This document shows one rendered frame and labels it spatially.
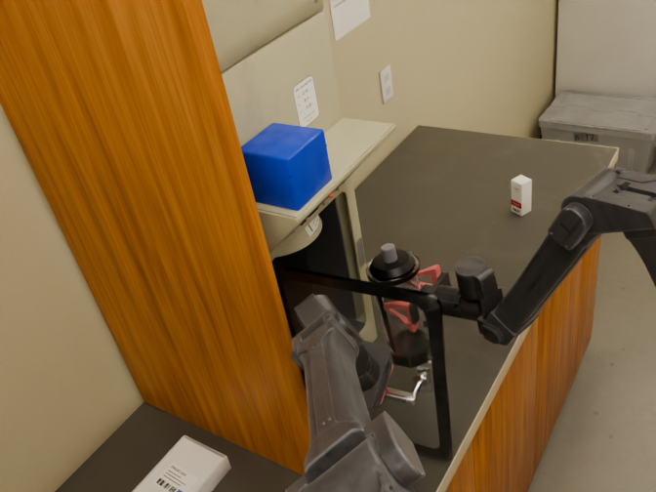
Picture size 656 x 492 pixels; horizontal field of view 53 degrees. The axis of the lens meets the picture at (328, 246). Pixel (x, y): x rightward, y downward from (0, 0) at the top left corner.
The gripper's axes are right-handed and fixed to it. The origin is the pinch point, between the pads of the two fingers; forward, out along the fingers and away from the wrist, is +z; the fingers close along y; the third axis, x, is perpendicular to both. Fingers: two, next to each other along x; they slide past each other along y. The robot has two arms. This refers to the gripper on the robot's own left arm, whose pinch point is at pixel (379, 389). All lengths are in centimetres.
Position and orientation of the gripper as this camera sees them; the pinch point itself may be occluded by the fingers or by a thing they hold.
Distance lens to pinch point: 111.6
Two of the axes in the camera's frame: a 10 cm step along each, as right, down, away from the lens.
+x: 8.8, 1.5, -4.6
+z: 3.4, 4.6, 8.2
